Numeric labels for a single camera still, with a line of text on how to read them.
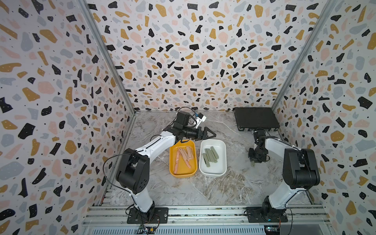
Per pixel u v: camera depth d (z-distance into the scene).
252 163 0.92
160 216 0.73
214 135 0.76
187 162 0.92
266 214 0.67
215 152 0.97
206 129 0.73
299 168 0.49
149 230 0.71
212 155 0.95
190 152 0.95
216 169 0.90
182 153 0.95
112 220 0.73
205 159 0.94
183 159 0.92
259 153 0.81
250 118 1.17
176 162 0.92
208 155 0.95
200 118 0.78
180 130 0.67
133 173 0.46
